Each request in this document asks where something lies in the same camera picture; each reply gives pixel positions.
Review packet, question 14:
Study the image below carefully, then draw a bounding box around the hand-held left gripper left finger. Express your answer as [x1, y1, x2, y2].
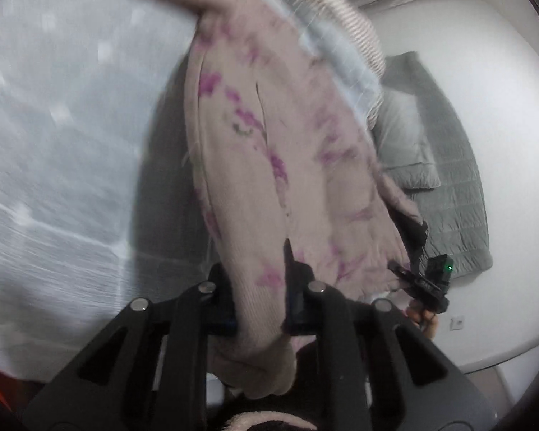
[22, 263, 240, 431]

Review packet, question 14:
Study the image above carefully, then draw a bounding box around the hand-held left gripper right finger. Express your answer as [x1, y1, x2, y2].
[282, 238, 497, 431]

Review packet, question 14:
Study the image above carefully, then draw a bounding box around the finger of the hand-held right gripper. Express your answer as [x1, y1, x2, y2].
[388, 260, 425, 289]

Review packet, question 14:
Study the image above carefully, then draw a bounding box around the pink floral garment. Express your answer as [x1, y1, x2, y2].
[67, 0, 425, 400]

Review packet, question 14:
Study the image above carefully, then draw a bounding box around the person's right hand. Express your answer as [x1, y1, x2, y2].
[406, 301, 438, 338]

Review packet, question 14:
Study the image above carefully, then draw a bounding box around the grey quilt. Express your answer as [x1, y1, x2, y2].
[382, 51, 495, 275]

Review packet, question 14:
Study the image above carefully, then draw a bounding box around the pink fuzzy clothing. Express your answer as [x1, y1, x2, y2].
[220, 411, 319, 431]

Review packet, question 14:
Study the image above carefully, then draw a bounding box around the grey pillow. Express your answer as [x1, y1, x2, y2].
[372, 90, 442, 189]

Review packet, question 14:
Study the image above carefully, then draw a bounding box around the light blue grid bedspread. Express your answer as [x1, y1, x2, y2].
[0, 0, 384, 382]

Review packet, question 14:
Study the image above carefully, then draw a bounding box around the striped blanket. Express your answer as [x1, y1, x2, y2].
[269, 0, 387, 117]

